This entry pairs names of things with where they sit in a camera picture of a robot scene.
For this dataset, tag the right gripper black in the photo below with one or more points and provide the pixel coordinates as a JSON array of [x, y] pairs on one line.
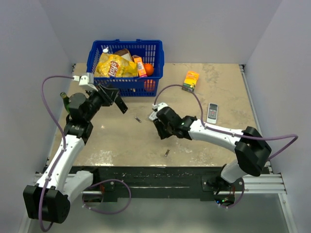
[[158, 125]]

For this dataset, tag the white remote control green screen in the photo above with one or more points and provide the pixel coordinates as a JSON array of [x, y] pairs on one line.
[[152, 116]]

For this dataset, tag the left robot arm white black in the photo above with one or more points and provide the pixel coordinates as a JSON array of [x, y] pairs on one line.
[[50, 198]]

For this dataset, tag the orange carton in basket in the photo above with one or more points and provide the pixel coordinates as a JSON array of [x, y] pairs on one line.
[[140, 66]]

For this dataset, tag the orange fruit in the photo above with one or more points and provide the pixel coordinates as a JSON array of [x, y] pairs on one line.
[[149, 69]]

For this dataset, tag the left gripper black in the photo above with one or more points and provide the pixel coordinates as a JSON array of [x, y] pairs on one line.
[[107, 95]]

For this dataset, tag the yellow green juice carton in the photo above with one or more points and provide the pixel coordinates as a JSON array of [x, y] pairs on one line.
[[190, 81]]

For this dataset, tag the yellow Lays chips bag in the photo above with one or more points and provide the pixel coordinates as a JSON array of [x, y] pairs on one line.
[[114, 66]]

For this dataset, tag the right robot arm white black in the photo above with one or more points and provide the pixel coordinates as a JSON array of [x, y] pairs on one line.
[[251, 150]]

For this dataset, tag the green glass bottle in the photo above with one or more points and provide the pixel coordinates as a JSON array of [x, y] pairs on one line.
[[65, 99]]

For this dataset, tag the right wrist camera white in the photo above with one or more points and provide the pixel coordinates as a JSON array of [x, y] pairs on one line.
[[158, 107]]

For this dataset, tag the white remote control dark keypad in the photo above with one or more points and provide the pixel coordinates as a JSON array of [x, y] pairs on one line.
[[212, 113]]

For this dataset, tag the brown bread loaf bag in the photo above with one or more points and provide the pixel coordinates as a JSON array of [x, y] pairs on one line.
[[125, 54]]

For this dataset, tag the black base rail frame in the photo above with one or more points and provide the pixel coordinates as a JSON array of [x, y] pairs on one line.
[[151, 182]]

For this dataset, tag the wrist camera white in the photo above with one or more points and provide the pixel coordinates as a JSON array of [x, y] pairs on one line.
[[158, 107], [86, 81]]

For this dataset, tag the blue plastic shopping basket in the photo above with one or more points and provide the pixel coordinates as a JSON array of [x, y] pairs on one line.
[[151, 52]]

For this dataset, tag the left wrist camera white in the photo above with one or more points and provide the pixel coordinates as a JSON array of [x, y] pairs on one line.
[[86, 81]]

